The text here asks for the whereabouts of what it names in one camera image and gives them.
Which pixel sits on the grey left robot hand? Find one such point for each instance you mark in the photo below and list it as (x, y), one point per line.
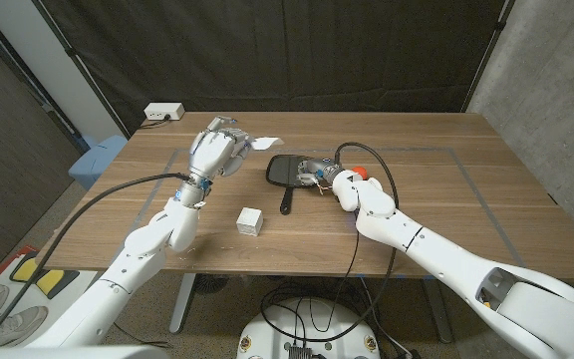
(214, 152)

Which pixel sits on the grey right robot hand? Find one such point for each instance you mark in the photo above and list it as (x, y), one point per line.
(319, 167)

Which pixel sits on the black hand mirror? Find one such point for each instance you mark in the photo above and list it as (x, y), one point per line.
(282, 169)

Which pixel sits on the white paper sheet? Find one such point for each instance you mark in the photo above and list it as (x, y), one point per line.
(267, 143)

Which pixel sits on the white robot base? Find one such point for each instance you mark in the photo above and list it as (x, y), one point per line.
(312, 329)

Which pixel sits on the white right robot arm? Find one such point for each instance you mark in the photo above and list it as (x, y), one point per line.
(441, 259)

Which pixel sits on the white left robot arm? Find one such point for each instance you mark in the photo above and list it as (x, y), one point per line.
(142, 249)

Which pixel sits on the red ball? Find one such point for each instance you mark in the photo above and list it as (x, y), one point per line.
(361, 171)

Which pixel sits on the white cube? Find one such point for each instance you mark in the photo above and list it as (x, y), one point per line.
(249, 222)

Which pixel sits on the white power strip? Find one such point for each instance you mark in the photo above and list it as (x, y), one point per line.
(164, 110)

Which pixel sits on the light blue bin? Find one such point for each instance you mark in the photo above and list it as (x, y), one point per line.
(97, 159)

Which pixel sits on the black backdrop curtain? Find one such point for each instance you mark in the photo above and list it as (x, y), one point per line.
(287, 50)

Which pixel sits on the black ribbed round object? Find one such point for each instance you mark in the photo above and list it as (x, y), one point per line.
(209, 284)

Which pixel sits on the grey table leg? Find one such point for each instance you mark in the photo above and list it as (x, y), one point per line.
(182, 304)
(439, 319)

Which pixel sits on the black backdrop stand pole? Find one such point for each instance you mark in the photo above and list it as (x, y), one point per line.
(70, 51)
(489, 55)

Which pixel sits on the white floor mat red edge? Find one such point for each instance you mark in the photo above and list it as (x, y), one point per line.
(68, 304)

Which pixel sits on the yellow and black floor item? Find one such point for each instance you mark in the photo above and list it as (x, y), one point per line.
(28, 269)

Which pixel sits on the white robot torso edge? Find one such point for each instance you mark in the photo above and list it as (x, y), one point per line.
(68, 353)

